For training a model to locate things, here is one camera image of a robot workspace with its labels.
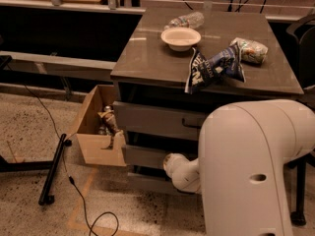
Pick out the grey bottom drawer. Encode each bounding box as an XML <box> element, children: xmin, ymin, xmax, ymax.
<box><xmin>127</xmin><ymin>173</ymin><xmax>180</xmax><ymax>195</ymax></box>

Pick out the grey drawer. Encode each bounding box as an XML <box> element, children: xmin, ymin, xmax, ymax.
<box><xmin>127</xmin><ymin>173</ymin><xmax>180</xmax><ymax>195</ymax></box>
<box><xmin>122</xmin><ymin>145</ymin><xmax>168</xmax><ymax>169</ymax></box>
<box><xmin>113</xmin><ymin>101</ymin><xmax>207</xmax><ymax>141</ymax></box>

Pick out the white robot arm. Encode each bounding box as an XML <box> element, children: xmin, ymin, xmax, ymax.
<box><xmin>163</xmin><ymin>99</ymin><xmax>315</xmax><ymax>236</ymax></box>

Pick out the grey top drawer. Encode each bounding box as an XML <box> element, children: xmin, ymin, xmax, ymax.
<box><xmin>113</xmin><ymin>101</ymin><xmax>207</xmax><ymax>141</ymax></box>

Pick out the grey drawer cabinet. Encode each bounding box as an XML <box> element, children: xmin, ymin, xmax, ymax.
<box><xmin>111</xmin><ymin>9</ymin><xmax>303</xmax><ymax>181</ymax></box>

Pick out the grey middle drawer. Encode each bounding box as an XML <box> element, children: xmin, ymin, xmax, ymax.
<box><xmin>122</xmin><ymin>145</ymin><xmax>168</xmax><ymax>169</ymax></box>

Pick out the clear plastic water bottle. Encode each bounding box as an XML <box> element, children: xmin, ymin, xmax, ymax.
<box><xmin>164</xmin><ymin>12</ymin><xmax>205</xmax><ymax>30</ymax></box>

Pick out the metal can in box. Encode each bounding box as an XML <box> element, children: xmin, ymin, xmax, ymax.
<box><xmin>103</xmin><ymin>105</ymin><xmax>113</xmax><ymax>112</ymax></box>

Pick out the crumpled brown wrapper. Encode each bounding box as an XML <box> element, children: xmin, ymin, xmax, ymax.
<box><xmin>97</xmin><ymin>110</ymin><xmax>123</xmax><ymax>148</ymax></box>

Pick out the blue chip bag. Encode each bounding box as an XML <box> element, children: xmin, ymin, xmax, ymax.
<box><xmin>184</xmin><ymin>43</ymin><xmax>245</xmax><ymax>94</ymax></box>

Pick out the cardboard box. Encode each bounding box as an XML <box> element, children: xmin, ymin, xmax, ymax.
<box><xmin>67</xmin><ymin>85</ymin><xmax>126</xmax><ymax>166</ymax></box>

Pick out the white paper bowl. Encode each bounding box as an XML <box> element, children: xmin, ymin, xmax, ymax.
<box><xmin>160</xmin><ymin>28</ymin><xmax>201</xmax><ymax>52</ymax></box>

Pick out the green white snack bag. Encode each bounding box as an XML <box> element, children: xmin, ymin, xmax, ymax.
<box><xmin>231</xmin><ymin>37</ymin><xmax>268</xmax><ymax>64</ymax></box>

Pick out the black table leg base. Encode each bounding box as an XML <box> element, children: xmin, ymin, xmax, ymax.
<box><xmin>0</xmin><ymin>134</ymin><xmax>72</xmax><ymax>206</ymax></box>

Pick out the black office chair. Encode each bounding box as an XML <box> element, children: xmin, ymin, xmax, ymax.
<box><xmin>286</xmin><ymin>14</ymin><xmax>315</xmax><ymax>226</ymax></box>

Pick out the grey metal bench rail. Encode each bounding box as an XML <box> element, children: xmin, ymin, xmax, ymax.
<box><xmin>0</xmin><ymin>51</ymin><xmax>115</xmax><ymax>82</ymax></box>

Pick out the black floor cable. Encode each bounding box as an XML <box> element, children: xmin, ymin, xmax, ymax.
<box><xmin>6</xmin><ymin>66</ymin><xmax>120</xmax><ymax>236</ymax></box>

